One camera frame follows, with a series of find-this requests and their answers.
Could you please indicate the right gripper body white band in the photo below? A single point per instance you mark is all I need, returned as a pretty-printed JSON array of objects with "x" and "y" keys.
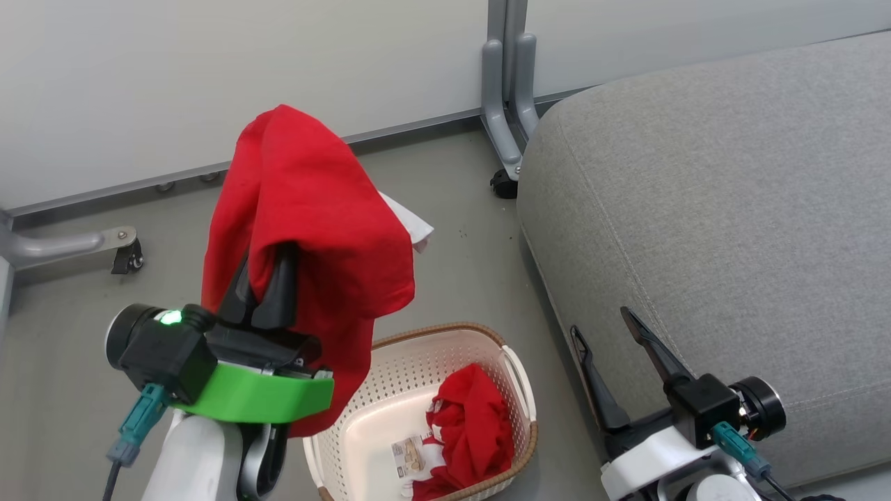
[{"x": 647, "y": 463}]

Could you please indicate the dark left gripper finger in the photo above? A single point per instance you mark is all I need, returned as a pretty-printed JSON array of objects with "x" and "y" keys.
[
  {"x": 238, "y": 306},
  {"x": 280, "y": 299}
]

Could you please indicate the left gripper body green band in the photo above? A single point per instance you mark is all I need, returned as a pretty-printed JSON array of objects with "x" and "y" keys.
[{"x": 257, "y": 396}]

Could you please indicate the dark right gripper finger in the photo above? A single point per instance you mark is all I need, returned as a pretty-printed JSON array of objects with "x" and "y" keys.
[
  {"x": 597, "y": 386},
  {"x": 658, "y": 355}
]

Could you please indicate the red shirt with white part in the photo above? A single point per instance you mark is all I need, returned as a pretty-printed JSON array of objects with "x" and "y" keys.
[{"x": 313, "y": 195}]

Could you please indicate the red white garment with print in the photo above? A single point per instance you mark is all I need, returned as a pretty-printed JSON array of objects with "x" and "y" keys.
[{"x": 480, "y": 417}]

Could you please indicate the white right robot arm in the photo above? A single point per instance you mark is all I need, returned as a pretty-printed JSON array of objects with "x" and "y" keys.
[{"x": 724, "y": 490}]

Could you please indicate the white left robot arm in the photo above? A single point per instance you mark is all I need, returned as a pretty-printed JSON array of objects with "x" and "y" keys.
[{"x": 195, "y": 459}]

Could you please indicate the white basket with brown rim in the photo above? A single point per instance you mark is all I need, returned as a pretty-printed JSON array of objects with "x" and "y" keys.
[{"x": 376, "y": 431}]

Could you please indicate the black caster wheel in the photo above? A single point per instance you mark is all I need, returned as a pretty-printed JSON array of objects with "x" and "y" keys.
[
  {"x": 502, "y": 184},
  {"x": 129, "y": 259}
]

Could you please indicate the grey fabric sofa cushion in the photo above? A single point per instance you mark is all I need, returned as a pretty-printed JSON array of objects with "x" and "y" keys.
[{"x": 731, "y": 209}]

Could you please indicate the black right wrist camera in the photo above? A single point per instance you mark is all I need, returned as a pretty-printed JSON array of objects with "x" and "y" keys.
[{"x": 706, "y": 407}]

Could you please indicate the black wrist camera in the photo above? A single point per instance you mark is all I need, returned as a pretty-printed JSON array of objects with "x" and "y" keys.
[
  {"x": 163, "y": 355},
  {"x": 706, "y": 407}
]

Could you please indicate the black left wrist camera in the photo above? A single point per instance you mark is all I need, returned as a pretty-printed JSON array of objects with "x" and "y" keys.
[{"x": 163, "y": 355}]

